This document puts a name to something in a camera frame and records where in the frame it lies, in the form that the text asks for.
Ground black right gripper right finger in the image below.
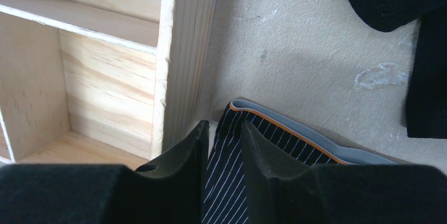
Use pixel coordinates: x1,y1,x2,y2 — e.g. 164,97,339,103
240,121,446,223

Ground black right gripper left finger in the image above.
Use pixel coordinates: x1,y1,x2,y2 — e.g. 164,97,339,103
1,120,209,223

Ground black striped underwear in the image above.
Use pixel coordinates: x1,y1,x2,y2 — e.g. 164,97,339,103
201,99,395,223

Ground plain black underwear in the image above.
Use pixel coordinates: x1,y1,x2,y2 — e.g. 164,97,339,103
308,0,447,139

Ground wooden compartment tray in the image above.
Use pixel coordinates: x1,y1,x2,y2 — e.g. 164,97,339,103
1,0,216,168

